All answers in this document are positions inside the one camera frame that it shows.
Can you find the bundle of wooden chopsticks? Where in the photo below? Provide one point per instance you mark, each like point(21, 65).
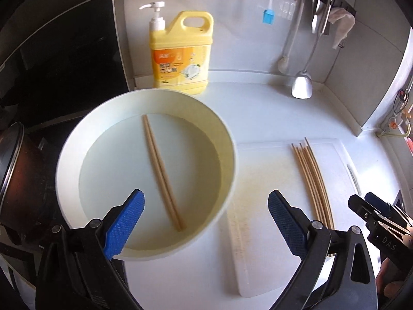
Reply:
point(314, 180)

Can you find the yellow detergent pump bottle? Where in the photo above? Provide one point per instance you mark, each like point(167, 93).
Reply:
point(184, 61)

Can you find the white cutting board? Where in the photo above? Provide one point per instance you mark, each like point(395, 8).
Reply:
point(261, 168)

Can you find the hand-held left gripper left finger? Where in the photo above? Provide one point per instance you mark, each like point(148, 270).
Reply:
point(125, 219)

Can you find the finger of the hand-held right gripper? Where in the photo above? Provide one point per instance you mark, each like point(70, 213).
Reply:
point(363, 208)
point(382, 203)

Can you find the white round basin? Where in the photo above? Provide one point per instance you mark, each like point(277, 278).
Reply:
point(106, 155)

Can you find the beige hanging cloth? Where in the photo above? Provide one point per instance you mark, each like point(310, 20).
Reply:
point(342, 22)

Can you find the metal ladle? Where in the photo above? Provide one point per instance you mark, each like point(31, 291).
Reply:
point(302, 87)

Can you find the dark cooking pot with lid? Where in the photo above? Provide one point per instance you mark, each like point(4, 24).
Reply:
point(16, 180)

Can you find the gas valve with red knob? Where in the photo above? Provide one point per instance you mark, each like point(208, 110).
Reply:
point(401, 93)

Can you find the person's right hand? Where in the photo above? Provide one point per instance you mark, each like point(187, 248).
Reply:
point(385, 277)

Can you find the hanging metal utensil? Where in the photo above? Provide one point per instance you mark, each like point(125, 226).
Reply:
point(322, 19)

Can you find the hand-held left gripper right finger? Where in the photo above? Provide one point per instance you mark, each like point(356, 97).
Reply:
point(287, 219)

